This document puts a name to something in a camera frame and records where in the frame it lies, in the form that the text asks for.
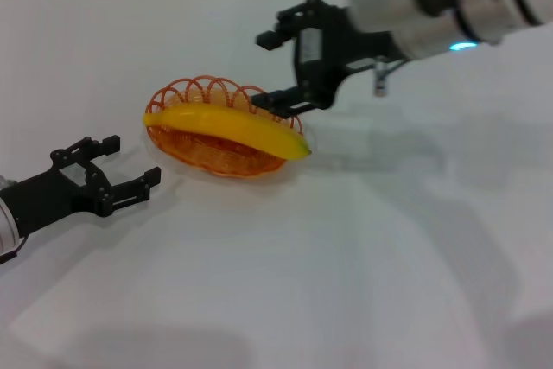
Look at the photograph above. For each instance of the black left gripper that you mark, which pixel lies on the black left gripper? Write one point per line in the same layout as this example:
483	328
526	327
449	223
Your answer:
47	196

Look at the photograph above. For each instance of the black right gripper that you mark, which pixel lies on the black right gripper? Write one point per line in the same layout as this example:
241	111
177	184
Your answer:
337	40

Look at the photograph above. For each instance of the yellow banana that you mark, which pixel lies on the yellow banana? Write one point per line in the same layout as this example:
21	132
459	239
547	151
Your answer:
224	125

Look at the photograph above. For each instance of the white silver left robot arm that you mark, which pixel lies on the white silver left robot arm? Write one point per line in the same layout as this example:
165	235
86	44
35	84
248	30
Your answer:
6	230

